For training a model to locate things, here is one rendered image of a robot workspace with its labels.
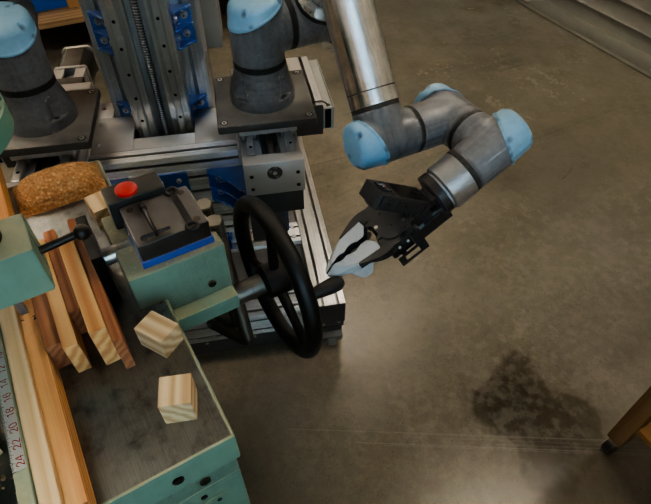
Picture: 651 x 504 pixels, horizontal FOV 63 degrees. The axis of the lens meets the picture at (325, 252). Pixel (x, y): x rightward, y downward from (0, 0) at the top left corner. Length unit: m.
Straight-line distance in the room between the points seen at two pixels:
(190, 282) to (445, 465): 1.06
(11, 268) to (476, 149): 0.61
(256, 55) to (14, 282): 0.72
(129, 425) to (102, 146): 0.86
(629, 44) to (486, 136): 2.86
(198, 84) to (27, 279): 0.87
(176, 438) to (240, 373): 1.09
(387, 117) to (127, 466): 0.57
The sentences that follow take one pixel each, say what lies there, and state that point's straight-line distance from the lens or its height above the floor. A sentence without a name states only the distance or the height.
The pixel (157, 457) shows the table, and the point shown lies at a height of 0.90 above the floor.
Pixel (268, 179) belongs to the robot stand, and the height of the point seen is 0.73.
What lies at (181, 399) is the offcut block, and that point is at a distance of 0.64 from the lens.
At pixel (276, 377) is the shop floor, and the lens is 1.72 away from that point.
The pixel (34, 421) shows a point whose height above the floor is 0.95.
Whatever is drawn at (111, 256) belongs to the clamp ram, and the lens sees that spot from 0.78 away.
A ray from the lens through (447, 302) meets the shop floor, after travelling 1.92.
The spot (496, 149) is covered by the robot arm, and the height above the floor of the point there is 1.03.
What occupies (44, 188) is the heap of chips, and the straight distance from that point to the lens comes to 0.98.
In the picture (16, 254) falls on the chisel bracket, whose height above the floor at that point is 1.07.
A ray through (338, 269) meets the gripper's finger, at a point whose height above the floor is 0.89.
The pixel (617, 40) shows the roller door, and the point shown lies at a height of 0.08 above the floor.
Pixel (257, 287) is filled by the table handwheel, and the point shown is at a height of 0.82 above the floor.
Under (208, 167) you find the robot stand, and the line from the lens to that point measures 1.33.
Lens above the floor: 1.49
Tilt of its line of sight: 47 degrees down
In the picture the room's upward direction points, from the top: straight up
